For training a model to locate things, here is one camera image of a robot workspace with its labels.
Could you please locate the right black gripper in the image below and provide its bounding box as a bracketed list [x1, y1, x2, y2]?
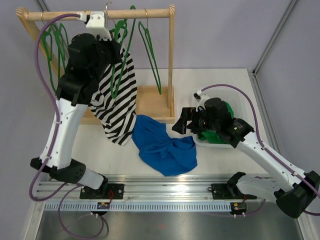
[172, 107, 220, 135]

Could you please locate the green hanger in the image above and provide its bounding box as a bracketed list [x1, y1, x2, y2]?
[138, 9, 162, 95]
[53, 23, 69, 69]
[104, 1, 137, 100]
[40, 24, 58, 93]

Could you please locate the blue tank top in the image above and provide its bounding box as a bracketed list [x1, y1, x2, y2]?
[131, 114, 198, 177]

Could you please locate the green tank top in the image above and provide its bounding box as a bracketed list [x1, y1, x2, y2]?
[196, 97, 235, 144]

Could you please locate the black white striped tank top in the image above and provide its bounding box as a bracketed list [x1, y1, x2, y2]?
[88, 45, 138, 146]

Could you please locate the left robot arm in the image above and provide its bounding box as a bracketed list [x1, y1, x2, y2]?
[30, 33, 121, 199]

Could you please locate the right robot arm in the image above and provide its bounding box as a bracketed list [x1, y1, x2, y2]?
[172, 97, 320, 219]

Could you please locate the wooden clothes rack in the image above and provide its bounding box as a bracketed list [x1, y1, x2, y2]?
[16, 4, 176, 125]

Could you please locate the white plastic basket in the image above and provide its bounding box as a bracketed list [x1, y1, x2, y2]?
[192, 87, 248, 149]

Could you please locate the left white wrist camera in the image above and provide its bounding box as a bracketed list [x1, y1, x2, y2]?
[78, 11, 112, 41]

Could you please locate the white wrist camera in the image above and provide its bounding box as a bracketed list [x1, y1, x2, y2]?
[78, 11, 112, 41]
[193, 89, 210, 109]

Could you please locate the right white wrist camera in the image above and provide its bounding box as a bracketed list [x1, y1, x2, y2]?
[193, 89, 210, 109]

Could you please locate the aluminium mounting rail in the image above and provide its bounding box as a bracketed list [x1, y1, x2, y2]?
[33, 174, 281, 202]

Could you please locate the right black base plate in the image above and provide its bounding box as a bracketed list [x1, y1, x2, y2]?
[207, 183, 257, 200]

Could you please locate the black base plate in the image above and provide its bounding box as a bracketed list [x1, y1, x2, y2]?
[207, 183, 257, 200]
[79, 183, 125, 200]

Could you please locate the white slotted cable duct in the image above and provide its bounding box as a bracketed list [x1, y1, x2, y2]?
[43, 201, 232, 212]

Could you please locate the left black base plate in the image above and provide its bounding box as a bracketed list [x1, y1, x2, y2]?
[79, 183, 125, 200]

